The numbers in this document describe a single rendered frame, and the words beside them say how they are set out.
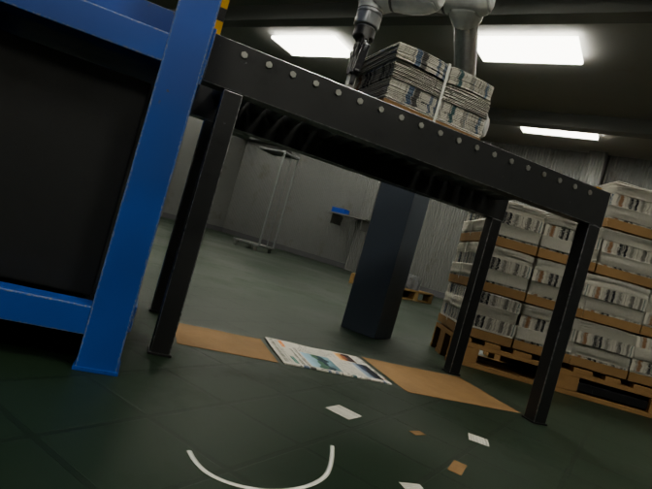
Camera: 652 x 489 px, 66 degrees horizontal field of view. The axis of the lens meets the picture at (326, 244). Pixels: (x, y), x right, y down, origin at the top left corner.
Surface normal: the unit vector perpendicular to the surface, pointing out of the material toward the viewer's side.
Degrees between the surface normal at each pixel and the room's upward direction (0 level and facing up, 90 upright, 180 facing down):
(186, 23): 90
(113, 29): 90
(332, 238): 90
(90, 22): 90
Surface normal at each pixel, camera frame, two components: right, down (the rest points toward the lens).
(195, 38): 0.32, 0.08
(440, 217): -0.52, -0.15
